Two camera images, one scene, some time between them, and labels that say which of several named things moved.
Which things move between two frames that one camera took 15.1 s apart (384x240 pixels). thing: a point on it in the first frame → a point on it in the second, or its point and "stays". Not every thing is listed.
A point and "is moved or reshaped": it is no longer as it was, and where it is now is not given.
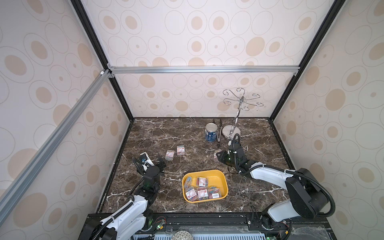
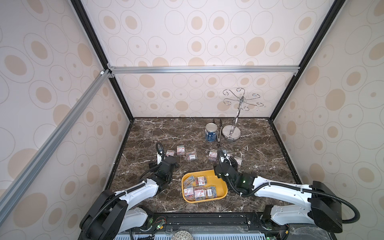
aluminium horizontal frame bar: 204,69 stays
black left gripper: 160,167 → 172,156
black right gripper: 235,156 → 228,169
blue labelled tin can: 210,132 stays
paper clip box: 169,155 stays
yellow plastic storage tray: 203,186 stays
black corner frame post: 333,9 stays
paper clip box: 180,150 stays
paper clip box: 215,156 is moved or reshaped
